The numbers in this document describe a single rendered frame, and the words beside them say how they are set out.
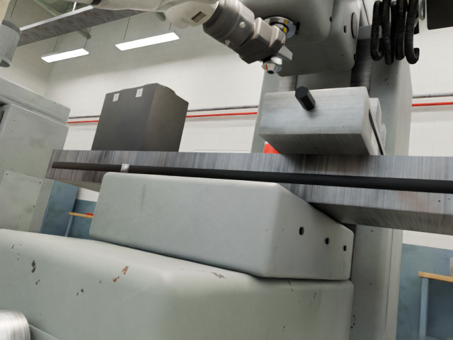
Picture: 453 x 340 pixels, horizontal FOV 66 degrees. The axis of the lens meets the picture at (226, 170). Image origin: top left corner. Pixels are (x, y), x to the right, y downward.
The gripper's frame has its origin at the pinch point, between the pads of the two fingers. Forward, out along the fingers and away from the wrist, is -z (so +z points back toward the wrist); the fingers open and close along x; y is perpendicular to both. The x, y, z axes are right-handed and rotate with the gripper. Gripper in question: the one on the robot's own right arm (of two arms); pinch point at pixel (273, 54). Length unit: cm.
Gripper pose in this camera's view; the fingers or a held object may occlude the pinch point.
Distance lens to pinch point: 86.0
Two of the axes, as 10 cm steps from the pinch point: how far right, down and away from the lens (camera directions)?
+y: -1.8, 9.6, -2.2
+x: -6.4, 0.5, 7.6
